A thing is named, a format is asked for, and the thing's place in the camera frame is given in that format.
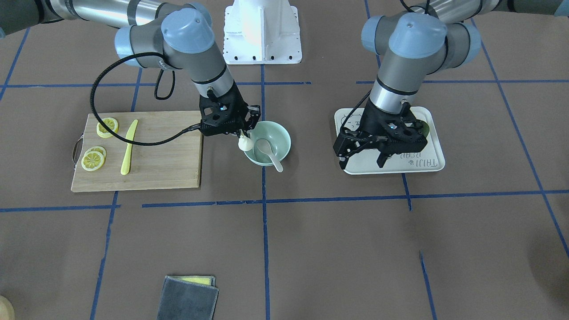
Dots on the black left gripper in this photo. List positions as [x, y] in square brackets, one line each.
[365, 126]

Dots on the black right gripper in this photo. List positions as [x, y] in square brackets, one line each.
[254, 115]

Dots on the white ceramic spoon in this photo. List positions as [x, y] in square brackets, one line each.
[265, 147]

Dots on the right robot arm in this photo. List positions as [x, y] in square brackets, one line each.
[154, 34]

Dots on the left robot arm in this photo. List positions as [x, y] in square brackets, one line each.
[423, 39]

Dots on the light green bowl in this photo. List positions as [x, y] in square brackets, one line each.
[277, 136]

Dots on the green avocado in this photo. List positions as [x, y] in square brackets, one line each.
[423, 128]

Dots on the white bear tray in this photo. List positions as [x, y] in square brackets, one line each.
[430, 159]

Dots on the bamboo cutting board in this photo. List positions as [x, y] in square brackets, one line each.
[167, 166]

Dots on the yellow plastic knife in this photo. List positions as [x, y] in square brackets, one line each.
[126, 162]

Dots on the lemon slice top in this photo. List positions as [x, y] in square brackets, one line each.
[107, 126]

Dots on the lemon slice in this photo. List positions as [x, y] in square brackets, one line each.
[107, 126]
[92, 161]

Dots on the lemon slice underneath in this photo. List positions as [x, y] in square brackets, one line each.
[99, 149]

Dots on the lemon slice upper front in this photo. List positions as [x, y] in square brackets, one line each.
[92, 161]

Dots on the yellow cloth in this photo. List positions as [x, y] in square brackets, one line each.
[201, 280]

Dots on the grey folded cloth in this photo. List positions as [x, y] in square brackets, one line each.
[181, 300]

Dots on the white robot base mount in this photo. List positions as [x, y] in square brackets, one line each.
[262, 32]

